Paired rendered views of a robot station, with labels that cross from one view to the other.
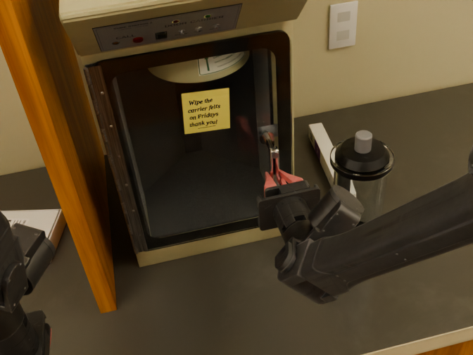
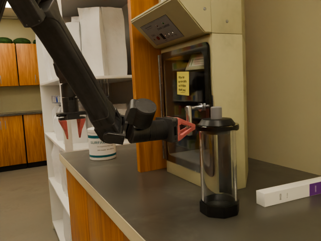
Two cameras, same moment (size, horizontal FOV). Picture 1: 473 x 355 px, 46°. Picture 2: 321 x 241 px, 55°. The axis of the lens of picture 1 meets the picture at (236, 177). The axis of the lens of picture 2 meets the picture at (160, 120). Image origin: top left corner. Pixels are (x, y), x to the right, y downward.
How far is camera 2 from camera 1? 1.11 m
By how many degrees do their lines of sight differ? 73
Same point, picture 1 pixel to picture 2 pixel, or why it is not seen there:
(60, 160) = (134, 82)
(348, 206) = (135, 102)
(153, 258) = (170, 168)
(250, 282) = (168, 190)
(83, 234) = not seen: hidden behind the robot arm
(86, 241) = not seen: hidden behind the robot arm
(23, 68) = (131, 42)
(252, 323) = (140, 194)
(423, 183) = not seen: outside the picture
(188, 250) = (179, 172)
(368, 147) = (212, 114)
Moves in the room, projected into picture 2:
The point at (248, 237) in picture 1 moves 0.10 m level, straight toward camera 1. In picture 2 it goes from (198, 181) to (169, 185)
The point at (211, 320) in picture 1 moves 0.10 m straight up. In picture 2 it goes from (140, 186) to (138, 157)
